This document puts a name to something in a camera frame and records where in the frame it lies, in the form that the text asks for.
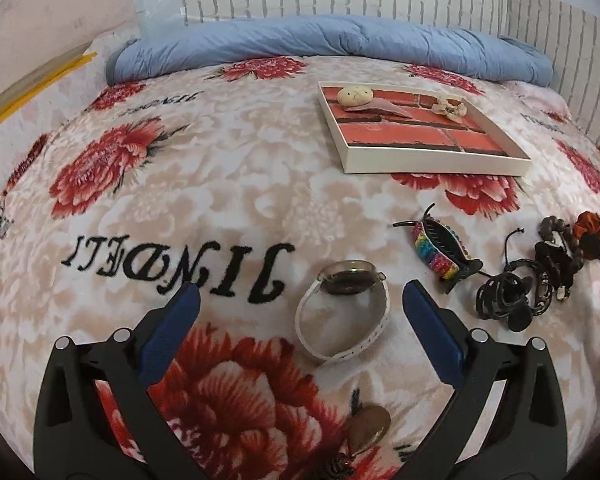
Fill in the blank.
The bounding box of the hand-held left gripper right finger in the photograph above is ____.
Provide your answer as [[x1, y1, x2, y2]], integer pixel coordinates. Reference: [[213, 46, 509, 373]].
[[402, 280, 570, 480]]

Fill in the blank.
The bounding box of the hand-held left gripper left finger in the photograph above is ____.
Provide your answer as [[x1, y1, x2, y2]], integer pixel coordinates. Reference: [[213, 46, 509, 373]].
[[34, 282, 202, 480]]

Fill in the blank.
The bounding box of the orange scrunchie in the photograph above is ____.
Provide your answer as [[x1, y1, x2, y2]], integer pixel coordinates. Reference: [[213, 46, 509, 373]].
[[572, 211, 600, 261]]

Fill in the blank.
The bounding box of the brown bead bracelet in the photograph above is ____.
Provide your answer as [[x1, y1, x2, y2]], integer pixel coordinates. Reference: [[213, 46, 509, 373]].
[[534, 216, 588, 291]]

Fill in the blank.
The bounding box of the rainbow hair claw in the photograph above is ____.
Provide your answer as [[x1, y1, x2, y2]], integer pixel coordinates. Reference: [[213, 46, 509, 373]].
[[393, 203, 485, 295]]

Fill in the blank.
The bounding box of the white strap wristwatch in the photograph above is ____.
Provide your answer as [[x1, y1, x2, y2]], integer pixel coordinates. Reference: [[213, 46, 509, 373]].
[[295, 260, 392, 361]]

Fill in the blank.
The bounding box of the brick-pattern tray box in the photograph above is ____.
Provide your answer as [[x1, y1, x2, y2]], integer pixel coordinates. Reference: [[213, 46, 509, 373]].
[[317, 81, 533, 177]]

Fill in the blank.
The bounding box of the black hair claw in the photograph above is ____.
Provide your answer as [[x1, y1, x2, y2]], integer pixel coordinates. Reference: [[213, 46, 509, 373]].
[[476, 272, 533, 332]]

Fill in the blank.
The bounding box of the brown oval hair clip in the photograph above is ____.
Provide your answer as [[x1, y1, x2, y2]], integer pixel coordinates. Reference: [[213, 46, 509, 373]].
[[325, 404, 392, 480]]

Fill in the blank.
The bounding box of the cream bow hair clip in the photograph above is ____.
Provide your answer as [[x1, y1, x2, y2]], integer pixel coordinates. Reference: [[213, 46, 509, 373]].
[[431, 97, 468, 122]]

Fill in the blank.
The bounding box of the pink triangular hair clip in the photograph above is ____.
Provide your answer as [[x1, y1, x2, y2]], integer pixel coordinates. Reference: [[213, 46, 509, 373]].
[[347, 99, 413, 118]]

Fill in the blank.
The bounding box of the cream round hair clip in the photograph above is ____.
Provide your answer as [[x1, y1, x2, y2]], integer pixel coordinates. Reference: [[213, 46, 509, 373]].
[[336, 87, 373, 109]]

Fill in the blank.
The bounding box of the yellow board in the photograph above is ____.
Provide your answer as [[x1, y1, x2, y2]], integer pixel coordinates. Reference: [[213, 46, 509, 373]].
[[0, 42, 98, 138]]

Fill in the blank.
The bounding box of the rolled blue quilt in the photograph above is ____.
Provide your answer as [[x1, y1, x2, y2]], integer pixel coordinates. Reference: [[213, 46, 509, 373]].
[[105, 14, 555, 87]]

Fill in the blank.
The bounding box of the black hair tie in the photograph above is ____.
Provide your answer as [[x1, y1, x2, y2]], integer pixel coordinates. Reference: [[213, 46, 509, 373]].
[[534, 241, 576, 281]]

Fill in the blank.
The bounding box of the black cord bracelet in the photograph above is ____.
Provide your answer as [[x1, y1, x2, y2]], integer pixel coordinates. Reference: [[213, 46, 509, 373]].
[[504, 228, 553, 317]]

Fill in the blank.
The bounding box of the clear plastic wall sheet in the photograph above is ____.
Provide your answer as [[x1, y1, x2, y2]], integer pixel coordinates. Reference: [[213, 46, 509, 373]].
[[127, 0, 186, 41]]

